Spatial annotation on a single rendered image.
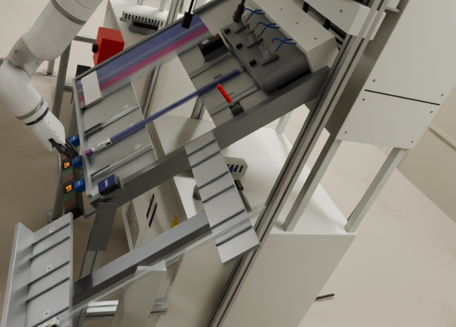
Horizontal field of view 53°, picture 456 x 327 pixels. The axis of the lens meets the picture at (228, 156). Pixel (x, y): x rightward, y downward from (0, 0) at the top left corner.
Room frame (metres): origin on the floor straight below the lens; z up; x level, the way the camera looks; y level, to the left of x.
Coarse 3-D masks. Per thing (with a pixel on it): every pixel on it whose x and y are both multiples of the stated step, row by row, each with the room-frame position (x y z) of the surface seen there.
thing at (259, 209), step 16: (256, 208) 0.64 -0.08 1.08; (224, 224) 0.63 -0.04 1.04; (240, 224) 0.63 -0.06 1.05; (208, 240) 0.61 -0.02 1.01; (176, 256) 0.59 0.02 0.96; (144, 272) 0.57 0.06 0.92; (112, 288) 0.55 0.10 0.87; (80, 304) 0.53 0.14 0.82; (96, 304) 0.54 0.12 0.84; (64, 320) 0.51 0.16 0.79
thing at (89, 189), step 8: (72, 80) 1.47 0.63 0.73; (80, 112) 1.28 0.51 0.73; (80, 120) 1.23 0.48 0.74; (80, 128) 1.19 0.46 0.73; (80, 136) 1.15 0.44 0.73; (80, 144) 1.12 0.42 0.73; (88, 160) 1.06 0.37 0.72; (88, 168) 1.02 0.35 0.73; (88, 176) 0.98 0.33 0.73; (88, 184) 0.95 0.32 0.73; (88, 192) 0.93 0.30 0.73
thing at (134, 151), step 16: (112, 96) 1.34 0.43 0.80; (128, 96) 1.32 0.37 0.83; (96, 112) 1.28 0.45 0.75; (112, 112) 1.26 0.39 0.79; (128, 112) 1.24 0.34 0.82; (96, 128) 1.20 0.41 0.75; (112, 128) 1.18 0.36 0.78; (144, 128) 1.15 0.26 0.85; (96, 144) 1.13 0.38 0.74; (112, 144) 1.12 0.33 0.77; (128, 144) 1.10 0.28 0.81; (144, 144) 1.08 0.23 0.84; (96, 160) 1.07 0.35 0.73; (112, 160) 1.05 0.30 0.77; (128, 160) 1.04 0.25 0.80; (144, 160) 1.02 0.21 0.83; (96, 176) 1.01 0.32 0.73; (96, 192) 0.95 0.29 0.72
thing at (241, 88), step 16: (224, 0) 1.72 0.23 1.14; (240, 0) 1.68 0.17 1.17; (208, 16) 1.64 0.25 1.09; (224, 16) 1.61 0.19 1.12; (192, 64) 1.38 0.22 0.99; (208, 64) 1.36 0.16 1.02; (224, 64) 1.33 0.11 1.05; (192, 80) 1.30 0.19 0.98; (208, 80) 1.28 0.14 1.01; (240, 80) 1.24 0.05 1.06; (208, 96) 1.21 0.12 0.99; (240, 96) 1.17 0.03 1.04; (256, 96) 1.15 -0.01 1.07; (208, 112) 1.14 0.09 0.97; (224, 112) 1.13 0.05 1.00
